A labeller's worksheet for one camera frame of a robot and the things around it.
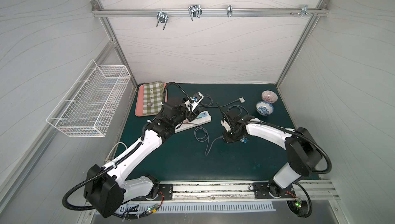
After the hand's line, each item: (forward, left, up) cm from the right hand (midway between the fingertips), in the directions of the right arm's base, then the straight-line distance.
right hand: (226, 138), depth 88 cm
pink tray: (+18, +59, -2) cm, 62 cm away
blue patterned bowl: (+25, -27, -2) cm, 37 cm away
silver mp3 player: (+32, -13, -3) cm, 35 cm away
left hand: (+7, +17, +25) cm, 31 cm away
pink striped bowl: (+36, -34, -2) cm, 49 cm away
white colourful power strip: (+14, +14, 0) cm, 20 cm away
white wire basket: (-2, +66, +29) cm, 72 cm away
